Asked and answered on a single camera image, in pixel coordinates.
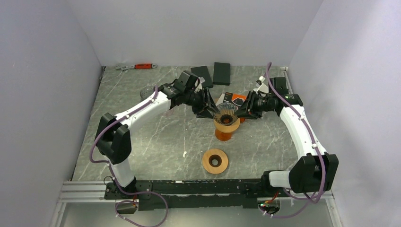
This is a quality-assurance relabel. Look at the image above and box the left black foam block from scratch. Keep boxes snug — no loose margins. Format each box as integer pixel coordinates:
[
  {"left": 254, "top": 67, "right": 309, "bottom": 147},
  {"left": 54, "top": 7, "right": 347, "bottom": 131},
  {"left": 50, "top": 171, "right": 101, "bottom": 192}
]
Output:
[{"left": 191, "top": 66, "right": 213, "bottom": 88}]

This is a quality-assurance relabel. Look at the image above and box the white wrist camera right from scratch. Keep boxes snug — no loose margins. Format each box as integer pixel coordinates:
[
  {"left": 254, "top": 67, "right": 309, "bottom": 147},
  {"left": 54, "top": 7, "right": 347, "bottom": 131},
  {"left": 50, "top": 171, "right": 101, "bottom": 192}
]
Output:
[{"left": 253, "top": 76, "right": 269, "bottom": 96}]

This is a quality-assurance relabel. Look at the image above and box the orange coffee filter box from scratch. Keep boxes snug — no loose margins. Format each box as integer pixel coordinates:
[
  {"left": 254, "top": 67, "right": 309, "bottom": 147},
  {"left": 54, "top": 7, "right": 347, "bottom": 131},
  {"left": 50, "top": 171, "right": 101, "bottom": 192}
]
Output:
[{"left": 216, "top": 92, "right": 246, "bottom": 108}]

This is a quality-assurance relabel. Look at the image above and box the orange handled adjustable wrench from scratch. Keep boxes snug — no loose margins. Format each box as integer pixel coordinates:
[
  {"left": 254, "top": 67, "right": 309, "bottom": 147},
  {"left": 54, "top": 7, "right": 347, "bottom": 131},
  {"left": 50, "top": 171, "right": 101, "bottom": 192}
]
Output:
[{"left": 115, "top": 63, "right": 158, "bottom": 71}]

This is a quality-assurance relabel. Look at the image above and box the clear glass jar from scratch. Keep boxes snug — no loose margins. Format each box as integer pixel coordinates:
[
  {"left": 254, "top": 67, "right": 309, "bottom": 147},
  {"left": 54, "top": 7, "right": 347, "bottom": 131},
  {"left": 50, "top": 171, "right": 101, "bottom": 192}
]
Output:
[{"left": 139, "top": 86, "right": 155, "bottom": 102}]

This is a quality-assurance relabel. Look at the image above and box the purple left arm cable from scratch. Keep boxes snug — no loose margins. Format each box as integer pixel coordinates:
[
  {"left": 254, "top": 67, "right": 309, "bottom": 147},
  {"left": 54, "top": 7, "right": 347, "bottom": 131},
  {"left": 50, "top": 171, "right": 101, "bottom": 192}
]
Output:
[{"left": 89, "top": 86, "right": 159, "bottom": 165}]

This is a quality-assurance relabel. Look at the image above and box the right black foam block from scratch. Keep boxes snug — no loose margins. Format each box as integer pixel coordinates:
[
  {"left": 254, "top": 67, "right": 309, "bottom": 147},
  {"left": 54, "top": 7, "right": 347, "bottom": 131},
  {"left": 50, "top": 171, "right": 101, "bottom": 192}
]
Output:
[{"left": 212, "top": 62, "right": 231, "bottom": 86}]

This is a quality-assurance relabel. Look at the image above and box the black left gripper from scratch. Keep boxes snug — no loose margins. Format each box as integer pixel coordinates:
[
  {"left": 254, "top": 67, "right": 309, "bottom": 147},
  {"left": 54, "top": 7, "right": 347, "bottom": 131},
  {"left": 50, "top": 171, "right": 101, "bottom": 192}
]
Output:
[{"left": 183, "top": 88, "right": 220, "bottom": 120}]

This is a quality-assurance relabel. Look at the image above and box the clear glass ribbed dripper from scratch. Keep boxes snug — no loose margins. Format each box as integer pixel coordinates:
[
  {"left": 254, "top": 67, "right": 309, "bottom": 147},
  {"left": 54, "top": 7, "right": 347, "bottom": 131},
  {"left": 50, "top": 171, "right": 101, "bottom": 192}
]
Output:
[{"left": 214, "top": 103, "right": 238, "bottom": 126}]

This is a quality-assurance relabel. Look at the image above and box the black table edge rail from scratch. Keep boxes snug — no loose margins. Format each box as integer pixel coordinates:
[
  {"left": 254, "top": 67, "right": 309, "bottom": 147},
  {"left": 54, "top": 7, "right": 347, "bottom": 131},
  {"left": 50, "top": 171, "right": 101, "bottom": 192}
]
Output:
[{"left": 104, "top": 178, "right": 292, "bottom": 211}]

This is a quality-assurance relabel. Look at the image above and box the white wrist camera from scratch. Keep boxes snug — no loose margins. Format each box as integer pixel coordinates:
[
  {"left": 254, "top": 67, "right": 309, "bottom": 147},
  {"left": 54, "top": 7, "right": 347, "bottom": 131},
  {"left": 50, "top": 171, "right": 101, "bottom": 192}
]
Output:
[
  {"left": 253, "top": 76, "right": 269, "bottom": 96},
  {"left": 195, "top": 77, "right": 205, "bottom": 91}
]

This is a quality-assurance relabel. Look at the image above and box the wooden dripper holder ring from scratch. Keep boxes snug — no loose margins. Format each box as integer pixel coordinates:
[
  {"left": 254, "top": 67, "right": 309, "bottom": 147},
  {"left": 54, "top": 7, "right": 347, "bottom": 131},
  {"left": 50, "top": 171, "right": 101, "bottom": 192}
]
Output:
[{"left": 213, "top": 116, "right": 241, "bottom": 133}]

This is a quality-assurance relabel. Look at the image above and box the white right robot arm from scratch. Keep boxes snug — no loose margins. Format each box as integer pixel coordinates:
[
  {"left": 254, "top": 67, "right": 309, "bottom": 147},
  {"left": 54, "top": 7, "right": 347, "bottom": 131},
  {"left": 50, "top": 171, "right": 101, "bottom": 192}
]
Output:
[{"left": 236, "top": 91, "right": 339, "bottom": 196}]

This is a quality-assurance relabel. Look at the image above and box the orange glass carafe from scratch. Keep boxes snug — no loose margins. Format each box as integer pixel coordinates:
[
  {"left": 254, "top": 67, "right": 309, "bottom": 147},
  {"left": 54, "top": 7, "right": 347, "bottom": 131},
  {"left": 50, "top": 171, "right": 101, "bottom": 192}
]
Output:
[{"left": 214, "top": 129, "right": 234, "bottom": 141}]

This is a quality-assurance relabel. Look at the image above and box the aluminium frame rail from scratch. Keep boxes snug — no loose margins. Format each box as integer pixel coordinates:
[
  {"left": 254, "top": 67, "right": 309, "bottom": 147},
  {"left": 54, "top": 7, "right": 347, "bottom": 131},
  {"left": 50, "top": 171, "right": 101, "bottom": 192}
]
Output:
[{"left": 49, "top": 181, "right": 106, "bottom": 227}]

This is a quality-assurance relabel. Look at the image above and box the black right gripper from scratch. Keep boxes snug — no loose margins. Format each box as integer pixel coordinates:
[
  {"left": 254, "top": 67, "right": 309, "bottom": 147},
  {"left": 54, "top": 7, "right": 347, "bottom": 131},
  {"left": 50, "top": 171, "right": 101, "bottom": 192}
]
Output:
[{"left": 235, "top": 90, "right": 275, "bottom": 119}]

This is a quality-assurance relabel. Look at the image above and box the black foam block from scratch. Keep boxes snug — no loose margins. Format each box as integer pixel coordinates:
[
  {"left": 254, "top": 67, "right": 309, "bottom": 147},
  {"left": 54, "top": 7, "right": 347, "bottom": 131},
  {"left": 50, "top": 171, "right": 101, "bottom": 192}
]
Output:
[
  {"left": 212, "top": 62, "right": 231, "bottom": 86},
  {"left": 191, "top": 66, "right": 213, "bottom": 88}
]

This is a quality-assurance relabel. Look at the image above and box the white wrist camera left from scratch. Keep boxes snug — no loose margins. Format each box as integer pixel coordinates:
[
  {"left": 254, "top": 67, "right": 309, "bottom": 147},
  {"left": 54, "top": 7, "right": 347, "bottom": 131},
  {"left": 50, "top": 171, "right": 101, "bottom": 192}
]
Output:
[{"left": 195, "top": 77, "right": 205, "bottom": 91}]

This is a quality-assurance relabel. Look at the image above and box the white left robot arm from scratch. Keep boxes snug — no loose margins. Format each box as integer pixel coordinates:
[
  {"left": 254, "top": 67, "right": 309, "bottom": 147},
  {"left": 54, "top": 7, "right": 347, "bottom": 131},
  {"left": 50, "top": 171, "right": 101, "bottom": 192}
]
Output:
[{"left": 89, "top": 70, "right": 219, "bottom": 199}]

